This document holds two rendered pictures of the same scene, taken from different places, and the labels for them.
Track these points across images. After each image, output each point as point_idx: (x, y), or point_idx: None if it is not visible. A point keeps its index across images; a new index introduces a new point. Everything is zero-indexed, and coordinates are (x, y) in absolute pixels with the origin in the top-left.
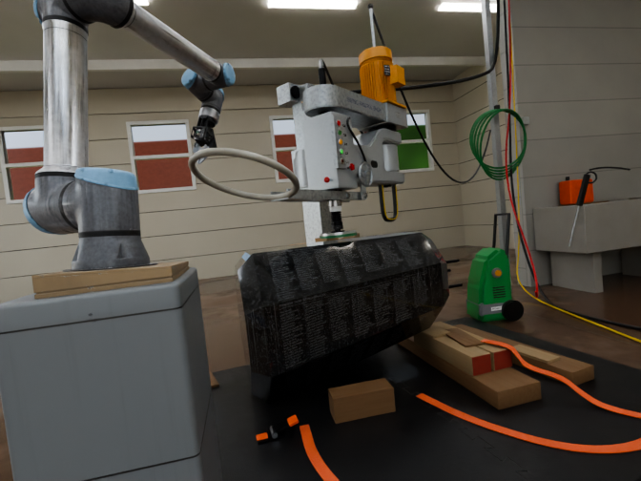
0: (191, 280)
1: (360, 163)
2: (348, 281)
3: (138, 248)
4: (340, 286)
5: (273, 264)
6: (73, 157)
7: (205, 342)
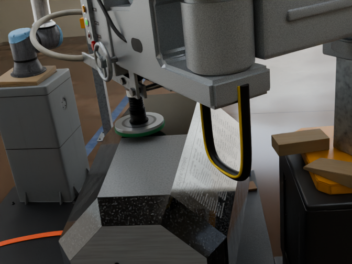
0: (19, 90)
1: (117, 40)
2: (91, 167)
3: (16, 68)
4: (91, 165)
5: (125, 113)
6: (34, 18)
7: (51, 124)
